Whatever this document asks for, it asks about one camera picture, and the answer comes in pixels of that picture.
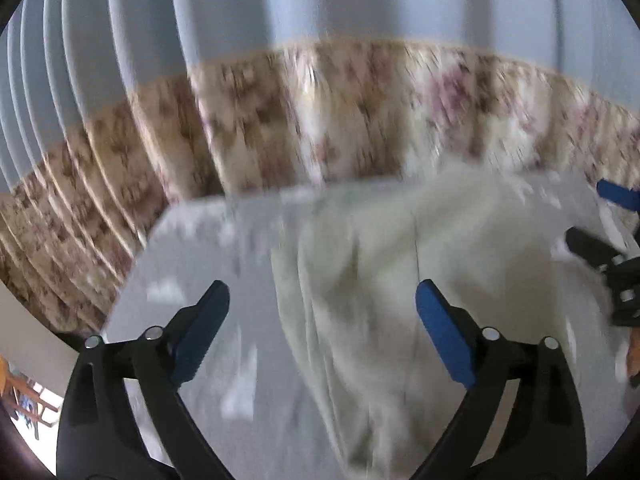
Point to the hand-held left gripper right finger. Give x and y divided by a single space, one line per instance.
445 335

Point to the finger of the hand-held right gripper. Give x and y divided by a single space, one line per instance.
617 193
590 247

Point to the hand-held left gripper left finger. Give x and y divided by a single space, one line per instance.
200 340

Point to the beige jacket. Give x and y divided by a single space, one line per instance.
400 260

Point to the grey cloud print bed sheet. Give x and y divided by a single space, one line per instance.
210 240

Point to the wooden chair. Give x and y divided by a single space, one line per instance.
25 400

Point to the grey and floral curtain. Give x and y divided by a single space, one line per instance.
325 100

